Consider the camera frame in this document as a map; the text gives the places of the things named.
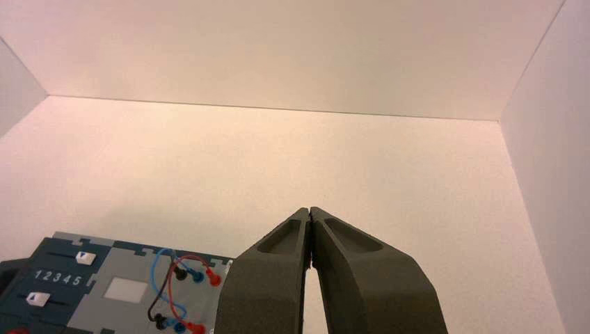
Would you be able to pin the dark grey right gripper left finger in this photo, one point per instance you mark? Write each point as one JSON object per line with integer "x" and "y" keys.
{"x": 265, "y": 286}

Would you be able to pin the white square display window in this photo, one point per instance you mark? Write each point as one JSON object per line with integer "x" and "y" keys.
{"x": 125, "y": 290}

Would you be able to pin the blue grey task board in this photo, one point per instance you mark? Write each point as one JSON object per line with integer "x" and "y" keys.
{"x": 110, "y": 295}

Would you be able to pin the white slider knob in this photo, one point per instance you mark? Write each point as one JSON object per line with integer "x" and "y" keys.
{"x": 85, "y": 257}
{"x": 38, "y": 299}

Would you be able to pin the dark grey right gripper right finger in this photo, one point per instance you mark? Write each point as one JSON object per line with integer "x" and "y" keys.
{"x": 368, "y": 290}

